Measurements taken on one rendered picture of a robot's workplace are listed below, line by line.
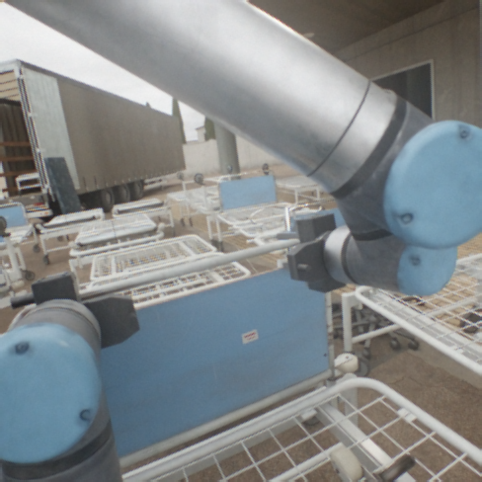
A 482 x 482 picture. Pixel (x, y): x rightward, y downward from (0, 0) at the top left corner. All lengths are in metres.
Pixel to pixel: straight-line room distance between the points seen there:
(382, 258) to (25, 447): 0.38
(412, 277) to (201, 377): 0.57
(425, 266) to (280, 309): 0.49
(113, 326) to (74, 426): 0.18
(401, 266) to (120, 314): 0.34
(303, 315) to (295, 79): 0.72
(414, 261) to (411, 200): 0.17
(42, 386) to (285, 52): 0.28
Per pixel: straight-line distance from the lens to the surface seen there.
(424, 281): 0.42
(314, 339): 0.95
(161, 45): 0.25
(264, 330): 0.85
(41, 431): 0.30
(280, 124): 0.24
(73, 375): 0.28
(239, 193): 4.11
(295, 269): 0.51
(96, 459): 0.33
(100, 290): 0.71
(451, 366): 2.01
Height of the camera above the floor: 1.14
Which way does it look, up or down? 14 degrees down
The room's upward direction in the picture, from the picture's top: 8 degrees counter-clockwise
